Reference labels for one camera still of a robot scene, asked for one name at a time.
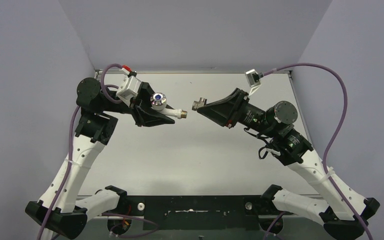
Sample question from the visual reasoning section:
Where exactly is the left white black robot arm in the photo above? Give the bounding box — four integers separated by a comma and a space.
25, 76, 187, 240

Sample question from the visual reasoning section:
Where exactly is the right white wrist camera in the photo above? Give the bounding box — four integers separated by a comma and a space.
244, 69, 262, 96

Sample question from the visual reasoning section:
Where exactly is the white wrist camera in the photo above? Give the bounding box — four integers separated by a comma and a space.
116, 75, 142, 105
244, 69, 262, 96

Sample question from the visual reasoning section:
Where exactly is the metal tee pipe fitting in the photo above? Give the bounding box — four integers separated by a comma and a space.
191, 97, 207, 111

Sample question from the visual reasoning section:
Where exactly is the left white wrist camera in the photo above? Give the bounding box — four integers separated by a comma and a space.
116, 75, 142, 105

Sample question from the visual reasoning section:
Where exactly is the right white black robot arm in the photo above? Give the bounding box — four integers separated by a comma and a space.
192, 88, 380, 240

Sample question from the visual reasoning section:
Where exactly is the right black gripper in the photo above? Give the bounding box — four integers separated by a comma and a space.
197, 87, 279, 138

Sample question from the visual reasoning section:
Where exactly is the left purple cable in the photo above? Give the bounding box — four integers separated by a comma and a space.
39, 63, 160, 240

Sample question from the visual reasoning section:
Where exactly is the white faucet with chrome knob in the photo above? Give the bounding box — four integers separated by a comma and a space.
150, 92, 188, 119

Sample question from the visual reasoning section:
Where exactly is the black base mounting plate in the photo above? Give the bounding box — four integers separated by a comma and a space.
112, 195, 280, 231

